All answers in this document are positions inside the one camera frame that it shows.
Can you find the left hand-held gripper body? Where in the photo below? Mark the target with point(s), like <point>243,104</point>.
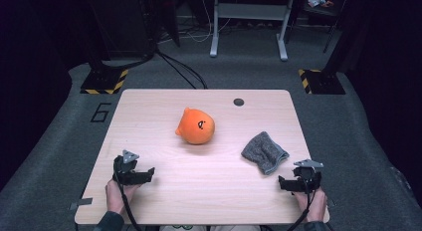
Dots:
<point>124,173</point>

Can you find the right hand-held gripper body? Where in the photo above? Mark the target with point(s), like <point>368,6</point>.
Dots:
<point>307,178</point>

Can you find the grey cloth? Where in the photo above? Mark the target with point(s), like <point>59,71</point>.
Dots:
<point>265,153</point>

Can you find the orange plush toy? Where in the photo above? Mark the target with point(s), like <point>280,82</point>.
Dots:
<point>195,126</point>

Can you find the person's left hand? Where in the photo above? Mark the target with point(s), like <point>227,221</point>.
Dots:
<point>114,199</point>

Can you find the person's right hand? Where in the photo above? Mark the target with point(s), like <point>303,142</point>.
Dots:
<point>316,207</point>

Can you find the black tape floor marking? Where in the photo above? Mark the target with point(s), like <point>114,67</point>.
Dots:
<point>101,113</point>

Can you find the black round table grommet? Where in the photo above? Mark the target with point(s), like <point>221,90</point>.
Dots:
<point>238,102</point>

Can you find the black cabinet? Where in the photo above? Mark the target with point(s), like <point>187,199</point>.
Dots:
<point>122,25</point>

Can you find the white metal stand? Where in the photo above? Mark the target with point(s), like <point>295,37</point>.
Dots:
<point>249,12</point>

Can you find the colourful small item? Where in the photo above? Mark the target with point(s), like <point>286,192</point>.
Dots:
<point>318,2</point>

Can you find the black yellow striped base plate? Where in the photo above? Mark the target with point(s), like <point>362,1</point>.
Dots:
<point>103,81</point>
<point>321,82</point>

